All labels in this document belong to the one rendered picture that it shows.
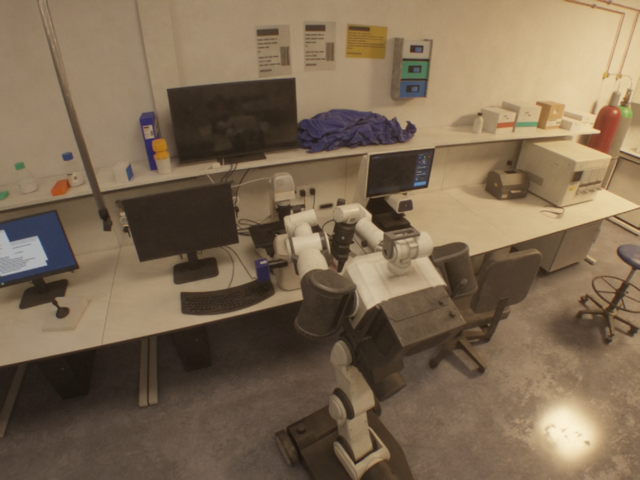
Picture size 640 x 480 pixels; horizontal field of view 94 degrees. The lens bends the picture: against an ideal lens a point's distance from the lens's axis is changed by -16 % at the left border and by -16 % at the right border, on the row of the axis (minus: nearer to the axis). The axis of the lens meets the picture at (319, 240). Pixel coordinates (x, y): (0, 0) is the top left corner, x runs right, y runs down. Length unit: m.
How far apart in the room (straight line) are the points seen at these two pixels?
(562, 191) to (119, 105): 3.24
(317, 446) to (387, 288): 1.23
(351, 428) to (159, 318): 1.04
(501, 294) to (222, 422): 1.77
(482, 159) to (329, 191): 1.44
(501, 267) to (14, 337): 2.48
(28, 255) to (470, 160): 3.14
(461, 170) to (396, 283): 2.32
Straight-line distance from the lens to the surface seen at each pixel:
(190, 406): 2.40
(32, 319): 2.22
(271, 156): 2.15
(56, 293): 2.31
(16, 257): 2.18
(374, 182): 2.03
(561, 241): 3.56
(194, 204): 1.81
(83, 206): 2.43
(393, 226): 2.11
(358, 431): 1.72
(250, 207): 2.41
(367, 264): 0.93
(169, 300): 1.94
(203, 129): 2.07
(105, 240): 2.51
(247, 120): 2.09
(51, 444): 2.64
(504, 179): 3.12
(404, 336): 0.84
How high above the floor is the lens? 1.96
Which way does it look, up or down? 33 degrees down
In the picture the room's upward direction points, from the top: straight up
